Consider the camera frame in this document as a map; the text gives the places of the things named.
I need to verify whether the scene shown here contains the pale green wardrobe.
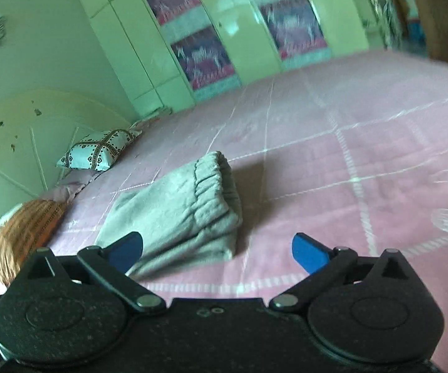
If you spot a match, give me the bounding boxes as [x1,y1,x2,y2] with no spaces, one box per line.
[66,0,369,120]

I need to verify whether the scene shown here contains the grey pants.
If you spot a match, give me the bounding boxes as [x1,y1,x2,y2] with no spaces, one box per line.
[95,151,244,280]

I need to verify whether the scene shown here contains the pink checked bedsheet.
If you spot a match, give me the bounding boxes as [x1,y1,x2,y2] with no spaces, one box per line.
[0,48,448,373]

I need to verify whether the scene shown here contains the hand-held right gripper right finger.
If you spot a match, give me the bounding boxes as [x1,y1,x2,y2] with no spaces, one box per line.
[268,232,409,314]

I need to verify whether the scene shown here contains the pale green shelf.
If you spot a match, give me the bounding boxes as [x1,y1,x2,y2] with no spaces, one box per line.
[344,0,405,49]

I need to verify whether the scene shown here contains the orange striped pillow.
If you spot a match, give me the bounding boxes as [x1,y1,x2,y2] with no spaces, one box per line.
[0,199,68,285]

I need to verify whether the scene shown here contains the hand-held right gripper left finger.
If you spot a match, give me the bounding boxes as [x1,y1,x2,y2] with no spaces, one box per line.
[24,232,166,314]

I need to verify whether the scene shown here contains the cream headboard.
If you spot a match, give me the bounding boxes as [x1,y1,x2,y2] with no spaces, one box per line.
[0,89,135,238]

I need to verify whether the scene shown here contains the white patterned pillow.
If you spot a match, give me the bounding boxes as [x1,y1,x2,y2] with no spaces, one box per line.
[56,128,143,172]

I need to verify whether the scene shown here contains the pink pillow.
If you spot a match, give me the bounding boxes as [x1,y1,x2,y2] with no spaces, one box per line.
[38,181,94,203]

